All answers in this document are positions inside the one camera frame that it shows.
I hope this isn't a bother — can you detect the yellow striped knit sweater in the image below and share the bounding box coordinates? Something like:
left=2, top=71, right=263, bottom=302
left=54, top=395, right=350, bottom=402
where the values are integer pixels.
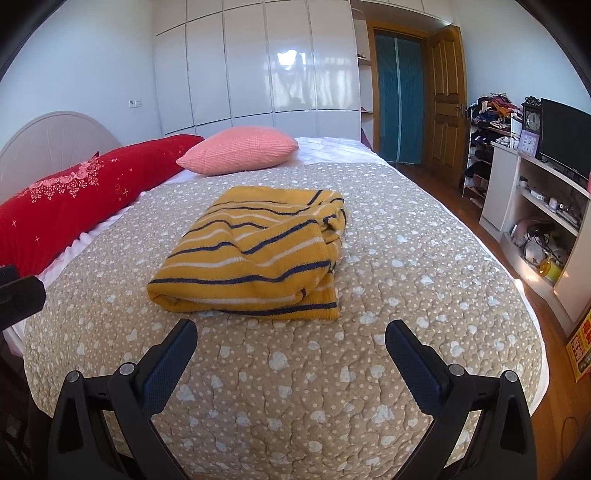
left=146, top=186, right=348, bottom=321

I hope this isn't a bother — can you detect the red floral long pillow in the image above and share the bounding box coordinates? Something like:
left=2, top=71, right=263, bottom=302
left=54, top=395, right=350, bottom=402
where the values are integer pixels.
left=0, top=134, right=203, bottom=276

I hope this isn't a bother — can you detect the yellow red box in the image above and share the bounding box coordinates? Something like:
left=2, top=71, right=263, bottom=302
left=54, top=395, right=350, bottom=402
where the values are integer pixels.
left=566, top=311, right=591, bottom=382

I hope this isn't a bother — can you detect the white bed headboard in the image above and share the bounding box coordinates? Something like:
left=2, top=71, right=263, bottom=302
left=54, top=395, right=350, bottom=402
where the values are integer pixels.
left=0, top=111, right=121, bottom=201

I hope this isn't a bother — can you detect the beige heart-patterned quilt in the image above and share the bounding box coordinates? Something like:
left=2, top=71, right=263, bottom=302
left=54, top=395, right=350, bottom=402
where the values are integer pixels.
left=24, top=163, right=549, bottom=479

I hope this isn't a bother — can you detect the white shelf unit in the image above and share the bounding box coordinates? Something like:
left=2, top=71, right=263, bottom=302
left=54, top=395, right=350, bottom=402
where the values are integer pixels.
left=480, top=142, right=590, bottom=333

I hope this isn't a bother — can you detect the pink knit pillow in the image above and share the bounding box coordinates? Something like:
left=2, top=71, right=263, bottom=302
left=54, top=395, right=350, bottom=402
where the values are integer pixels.
left=176, top=126, right=298, bottom=176

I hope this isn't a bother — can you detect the purple alarm clock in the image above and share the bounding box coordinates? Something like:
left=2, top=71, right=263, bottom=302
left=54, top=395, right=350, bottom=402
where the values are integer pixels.
left=518, top=129, right=539, bottom=158

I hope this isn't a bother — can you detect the black television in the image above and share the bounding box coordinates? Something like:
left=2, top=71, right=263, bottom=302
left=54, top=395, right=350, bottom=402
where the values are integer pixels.
left=539, top=98, right=591, bottom=181

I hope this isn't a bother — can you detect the brown wooden door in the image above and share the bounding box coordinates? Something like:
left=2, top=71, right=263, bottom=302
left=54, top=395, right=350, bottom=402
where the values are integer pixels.
left=424, top=25, right=468, bottom=187

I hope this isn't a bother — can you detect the cluttered shoe rack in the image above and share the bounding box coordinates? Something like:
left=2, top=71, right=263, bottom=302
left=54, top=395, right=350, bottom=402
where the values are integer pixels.
left=460, top=93, right=523, bottom=209

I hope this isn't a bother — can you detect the white fleece blanket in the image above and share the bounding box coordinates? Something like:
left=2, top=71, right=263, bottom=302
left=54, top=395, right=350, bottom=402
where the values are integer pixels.
left=3, top=137, right=387, bottom=358

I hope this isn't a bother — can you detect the dark mantel clock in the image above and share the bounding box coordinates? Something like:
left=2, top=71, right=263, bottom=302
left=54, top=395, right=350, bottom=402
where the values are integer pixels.
left=522, top=96, right=542, bottom=135

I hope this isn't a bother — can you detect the white glossy wardrobe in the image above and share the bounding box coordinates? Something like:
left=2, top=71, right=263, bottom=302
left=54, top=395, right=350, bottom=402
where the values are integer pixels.
left=153, top=1, right=362, bottom=140

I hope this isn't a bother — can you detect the teal door curtain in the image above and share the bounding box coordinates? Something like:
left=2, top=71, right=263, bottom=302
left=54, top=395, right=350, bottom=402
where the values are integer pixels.
left=375, top=32, right=425, bottom=165

